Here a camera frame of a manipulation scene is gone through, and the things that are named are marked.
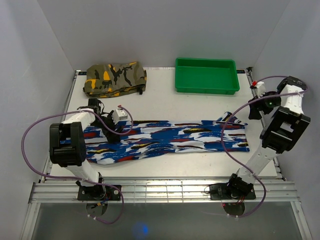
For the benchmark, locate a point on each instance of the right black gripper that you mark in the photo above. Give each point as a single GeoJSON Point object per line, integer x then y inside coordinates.
{"type": "Point", "coordinates": [253, 113]}

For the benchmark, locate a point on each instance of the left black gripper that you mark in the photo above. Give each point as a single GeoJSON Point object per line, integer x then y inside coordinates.
{"type": "Point", "coordinates": [110, 136]}

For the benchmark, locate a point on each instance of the blue white red patterned trousers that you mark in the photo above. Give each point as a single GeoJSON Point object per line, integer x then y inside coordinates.
{"type": "Point", "coordinates": [153, 138]}

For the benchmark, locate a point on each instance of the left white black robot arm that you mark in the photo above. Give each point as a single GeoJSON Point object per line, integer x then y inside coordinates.
{"type": "Point", "coordinates": [67, 147]}

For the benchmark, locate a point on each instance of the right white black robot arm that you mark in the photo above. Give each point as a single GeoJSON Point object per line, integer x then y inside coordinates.
{"type": "Point", "coordinates": [287, 125]}

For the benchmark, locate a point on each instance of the folded camouflage trousers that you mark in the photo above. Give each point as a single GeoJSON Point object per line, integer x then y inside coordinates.
{"type": "Point", "coordinates": [115, 80]}

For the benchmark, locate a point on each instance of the green plastic tray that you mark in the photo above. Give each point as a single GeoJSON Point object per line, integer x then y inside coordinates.
{"type": "Point", "coordinates": [206, 76]}

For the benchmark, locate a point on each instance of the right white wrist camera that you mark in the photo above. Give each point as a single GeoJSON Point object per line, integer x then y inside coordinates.
{"type": "Point", "coordinates": [259, 88]}

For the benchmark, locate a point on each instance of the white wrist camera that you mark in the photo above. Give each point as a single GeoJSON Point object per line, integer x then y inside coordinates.
{"type": "Point", "coordinates": [119, 115]}
{"type": "Point", "coordinates": [259, 88]}

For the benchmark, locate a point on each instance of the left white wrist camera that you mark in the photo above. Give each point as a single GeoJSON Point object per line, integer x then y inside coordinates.
{"type": "Point", "coordinates": [119, 115]}

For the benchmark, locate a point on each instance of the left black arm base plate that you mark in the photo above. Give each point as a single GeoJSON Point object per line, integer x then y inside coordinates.
{"type": "Point", "coordinates": [99, 193]}

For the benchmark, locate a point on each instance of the aluminium table edge rail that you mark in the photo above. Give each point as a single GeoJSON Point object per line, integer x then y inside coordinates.
{"type": "Point", "coordinates": [157, 191]}

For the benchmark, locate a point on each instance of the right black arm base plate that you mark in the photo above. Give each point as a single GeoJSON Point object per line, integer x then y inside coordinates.
{"type": "Point", "coordinates": [220, 191]}

